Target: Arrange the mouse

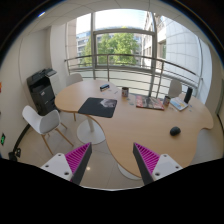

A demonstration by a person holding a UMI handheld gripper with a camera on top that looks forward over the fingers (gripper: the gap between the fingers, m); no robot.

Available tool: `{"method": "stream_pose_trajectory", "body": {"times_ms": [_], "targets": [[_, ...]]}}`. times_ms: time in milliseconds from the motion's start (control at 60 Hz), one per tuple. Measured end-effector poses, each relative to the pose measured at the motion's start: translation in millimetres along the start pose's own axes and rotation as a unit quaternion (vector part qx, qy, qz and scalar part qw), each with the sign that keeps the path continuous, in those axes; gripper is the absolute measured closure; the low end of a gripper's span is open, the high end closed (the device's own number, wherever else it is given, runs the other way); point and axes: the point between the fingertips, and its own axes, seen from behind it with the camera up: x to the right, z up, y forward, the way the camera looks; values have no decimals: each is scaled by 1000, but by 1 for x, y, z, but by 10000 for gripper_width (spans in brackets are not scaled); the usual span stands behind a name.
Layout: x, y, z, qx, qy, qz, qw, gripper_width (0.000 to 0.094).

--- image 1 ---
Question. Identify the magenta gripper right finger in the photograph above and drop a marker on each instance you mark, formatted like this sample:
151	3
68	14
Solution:
153	166

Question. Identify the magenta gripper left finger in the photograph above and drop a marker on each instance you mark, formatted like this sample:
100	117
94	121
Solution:
70	166

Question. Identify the black computer mouse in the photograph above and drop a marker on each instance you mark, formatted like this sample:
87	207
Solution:
175	131

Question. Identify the black mouse pad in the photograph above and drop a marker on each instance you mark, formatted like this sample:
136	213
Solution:
100	107

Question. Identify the white table base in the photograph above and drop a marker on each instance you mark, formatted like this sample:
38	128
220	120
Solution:
90	131

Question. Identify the wooden curved table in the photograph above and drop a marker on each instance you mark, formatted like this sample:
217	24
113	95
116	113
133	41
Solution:
147	127

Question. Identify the white chair near left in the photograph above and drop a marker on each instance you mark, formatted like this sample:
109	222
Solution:
43	125

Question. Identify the white chair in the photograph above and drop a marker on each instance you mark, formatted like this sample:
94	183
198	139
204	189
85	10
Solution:
43	125
175	88
74	78

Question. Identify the mug right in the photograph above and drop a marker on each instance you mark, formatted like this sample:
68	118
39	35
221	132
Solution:
166	101

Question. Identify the dark mug centre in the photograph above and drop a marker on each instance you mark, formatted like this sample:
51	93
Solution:
125	91

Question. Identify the white chair far right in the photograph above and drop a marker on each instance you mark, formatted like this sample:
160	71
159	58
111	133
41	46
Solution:
175	88

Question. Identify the black speaker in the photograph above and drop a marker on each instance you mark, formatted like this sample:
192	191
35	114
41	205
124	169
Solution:
188	95

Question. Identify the small black box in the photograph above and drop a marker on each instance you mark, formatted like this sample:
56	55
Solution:
104	87

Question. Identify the white chair far left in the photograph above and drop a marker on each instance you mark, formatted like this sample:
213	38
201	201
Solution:
74	78

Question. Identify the black printer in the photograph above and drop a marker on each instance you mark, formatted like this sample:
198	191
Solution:
41	90

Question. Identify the metal window railing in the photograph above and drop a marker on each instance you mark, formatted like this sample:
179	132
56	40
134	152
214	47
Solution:
141	74

